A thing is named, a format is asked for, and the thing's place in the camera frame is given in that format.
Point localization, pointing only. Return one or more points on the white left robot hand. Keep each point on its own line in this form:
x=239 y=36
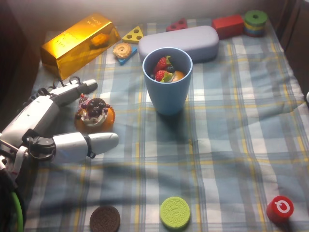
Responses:
x=33 y=116

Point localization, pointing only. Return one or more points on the chocolate topped toy cupcake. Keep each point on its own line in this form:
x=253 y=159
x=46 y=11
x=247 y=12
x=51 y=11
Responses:
x=95 y=113

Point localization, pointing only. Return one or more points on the strawberry topped toy cupcake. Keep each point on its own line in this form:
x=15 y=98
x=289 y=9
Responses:
x=164 y=72

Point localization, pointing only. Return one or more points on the blue plastic cup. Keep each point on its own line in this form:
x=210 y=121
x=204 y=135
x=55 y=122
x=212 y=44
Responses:
x=166 y=96

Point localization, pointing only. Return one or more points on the shiny gold bar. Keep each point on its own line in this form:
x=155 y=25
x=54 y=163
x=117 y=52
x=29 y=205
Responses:
x=72 y=48

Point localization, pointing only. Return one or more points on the swirl butter cookie toy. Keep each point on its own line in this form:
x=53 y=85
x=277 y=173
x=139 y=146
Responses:
x=122 y=50

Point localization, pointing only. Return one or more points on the brown sandwich cookie toy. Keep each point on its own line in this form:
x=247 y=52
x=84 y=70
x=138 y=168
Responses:
x=105 y=220

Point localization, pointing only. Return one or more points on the yellow triangle block with holes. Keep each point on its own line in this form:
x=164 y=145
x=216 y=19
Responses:
x=134 y=36

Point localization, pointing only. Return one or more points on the blue plaid cloth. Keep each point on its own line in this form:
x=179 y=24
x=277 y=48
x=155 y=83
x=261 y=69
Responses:
x=193 y=157

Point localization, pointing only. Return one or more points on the lilac glasses case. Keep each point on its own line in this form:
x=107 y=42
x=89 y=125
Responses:
x=183 y=39

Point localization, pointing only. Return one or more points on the red triangle block with holes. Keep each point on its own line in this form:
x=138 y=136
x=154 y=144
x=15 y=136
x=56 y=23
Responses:
x=177 y=26

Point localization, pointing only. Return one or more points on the green sandwich cookie toy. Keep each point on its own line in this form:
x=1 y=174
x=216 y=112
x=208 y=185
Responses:
x=175 y=212

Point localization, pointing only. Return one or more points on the red rectangular block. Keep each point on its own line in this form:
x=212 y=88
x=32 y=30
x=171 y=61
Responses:
x=228 y=26

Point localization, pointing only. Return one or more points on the red cap with white print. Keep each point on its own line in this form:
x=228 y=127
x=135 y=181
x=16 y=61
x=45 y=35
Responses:
x=280 y=209

